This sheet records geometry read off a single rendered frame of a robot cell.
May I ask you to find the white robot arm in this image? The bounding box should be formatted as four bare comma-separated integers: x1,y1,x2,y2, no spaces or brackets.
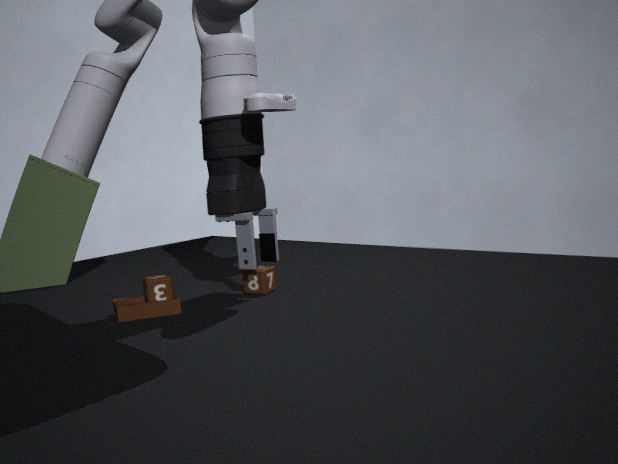
41,0,258,178

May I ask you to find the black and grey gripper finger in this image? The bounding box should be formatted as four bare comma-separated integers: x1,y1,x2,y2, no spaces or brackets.
215,213,258,270
245,208,279,262

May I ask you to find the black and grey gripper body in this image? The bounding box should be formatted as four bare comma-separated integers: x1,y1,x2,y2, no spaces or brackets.
199,75,296,215

